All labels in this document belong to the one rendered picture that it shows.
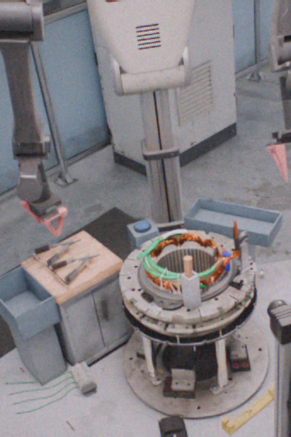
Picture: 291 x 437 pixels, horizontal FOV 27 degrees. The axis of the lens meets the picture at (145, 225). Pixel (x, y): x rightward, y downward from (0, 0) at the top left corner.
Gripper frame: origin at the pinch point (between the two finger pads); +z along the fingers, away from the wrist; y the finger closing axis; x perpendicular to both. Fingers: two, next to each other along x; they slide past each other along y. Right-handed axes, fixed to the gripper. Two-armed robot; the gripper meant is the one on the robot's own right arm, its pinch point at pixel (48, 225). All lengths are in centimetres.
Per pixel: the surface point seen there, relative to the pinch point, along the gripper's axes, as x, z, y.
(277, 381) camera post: -1, -9, 77
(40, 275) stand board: -7.2, 10.0, 3.4
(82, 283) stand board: -1.3, 10.1, 14.0
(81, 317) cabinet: -3.6, 21.2, 13.1
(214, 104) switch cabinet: 194, 91, -152
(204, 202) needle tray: 44.4, 12.9, 8.7
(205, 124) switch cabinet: 185, 101, -153
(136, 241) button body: 21.5, 15.2, 5.2
